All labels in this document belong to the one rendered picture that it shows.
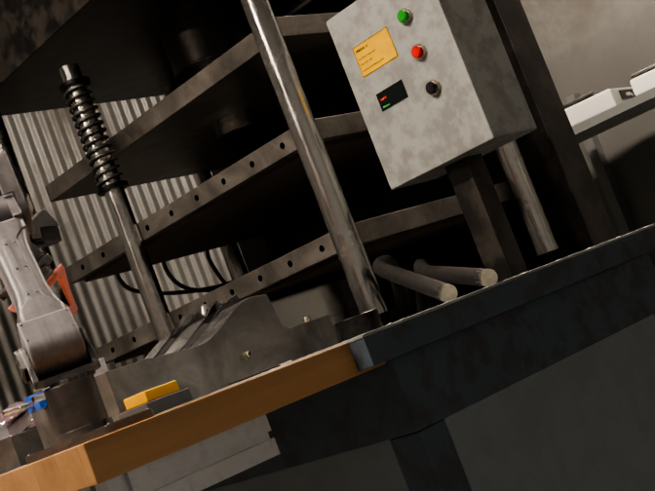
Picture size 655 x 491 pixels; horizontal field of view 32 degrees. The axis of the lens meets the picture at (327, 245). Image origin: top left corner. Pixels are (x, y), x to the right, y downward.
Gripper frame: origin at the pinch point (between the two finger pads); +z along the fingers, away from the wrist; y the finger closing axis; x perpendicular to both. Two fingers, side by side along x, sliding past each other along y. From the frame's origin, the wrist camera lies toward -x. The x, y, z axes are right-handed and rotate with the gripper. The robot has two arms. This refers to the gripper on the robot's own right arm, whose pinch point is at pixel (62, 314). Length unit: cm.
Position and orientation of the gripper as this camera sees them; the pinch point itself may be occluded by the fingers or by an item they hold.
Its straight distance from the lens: 190.4
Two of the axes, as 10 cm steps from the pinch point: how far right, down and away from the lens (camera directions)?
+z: 6.4, 7.1, 2.8
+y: -6.5, 3.0, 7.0
